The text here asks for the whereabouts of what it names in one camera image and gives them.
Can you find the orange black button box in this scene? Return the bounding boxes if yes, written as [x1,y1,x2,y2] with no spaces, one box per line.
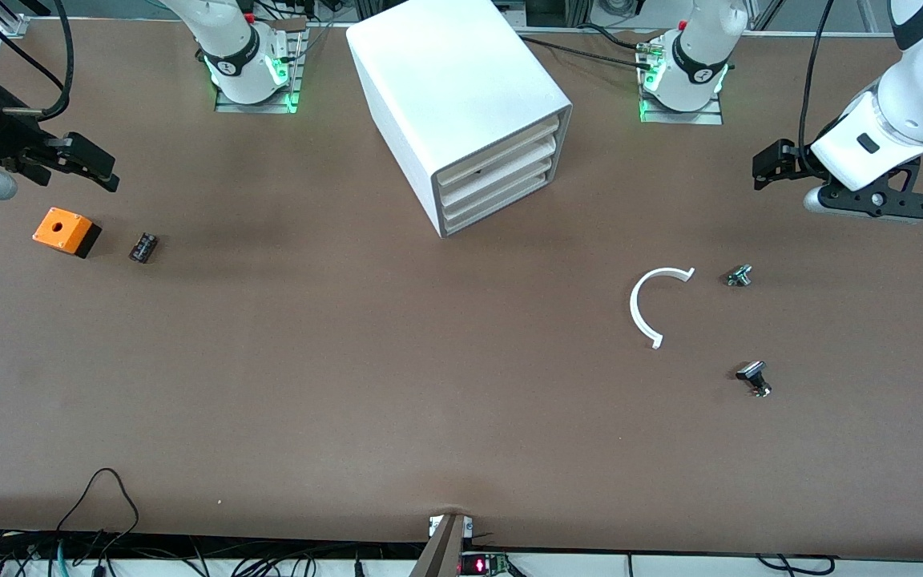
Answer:
[32,207,103,260]

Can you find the black square push button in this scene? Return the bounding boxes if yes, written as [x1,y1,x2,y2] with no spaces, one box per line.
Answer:
[735,360,774,399]

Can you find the white cabinet drawer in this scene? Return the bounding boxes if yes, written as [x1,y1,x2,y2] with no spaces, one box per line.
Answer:
[439,144,562,219]
[439,118,562,193]
[439,157,562,233]
[439,131,562,206]

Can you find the grey plastic tray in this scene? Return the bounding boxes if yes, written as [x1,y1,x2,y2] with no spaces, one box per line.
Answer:
[346,0,574,240]

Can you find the red lit electronics board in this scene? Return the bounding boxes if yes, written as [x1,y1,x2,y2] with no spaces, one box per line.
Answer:
[459,552,512,577]

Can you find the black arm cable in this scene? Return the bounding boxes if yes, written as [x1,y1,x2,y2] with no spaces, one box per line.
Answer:
[797,0,836,174]
[39,0,75,122]
[0,0,67,94]

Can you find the white half ring bracket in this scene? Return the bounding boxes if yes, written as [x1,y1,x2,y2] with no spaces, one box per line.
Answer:
[629,266,697,351]

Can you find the black base cable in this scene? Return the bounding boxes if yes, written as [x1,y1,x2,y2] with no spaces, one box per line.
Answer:
[520,35,655,62]
[580,22,664,50]

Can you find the black looped table cable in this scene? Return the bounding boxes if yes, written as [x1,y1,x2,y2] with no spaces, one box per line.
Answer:
[52,467,140,555]

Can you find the black cable tangle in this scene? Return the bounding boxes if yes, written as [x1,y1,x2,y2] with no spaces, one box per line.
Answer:
[0,529,430,577]

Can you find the grey camera stand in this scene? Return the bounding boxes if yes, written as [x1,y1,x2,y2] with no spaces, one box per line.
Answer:
[409,513,475,577]

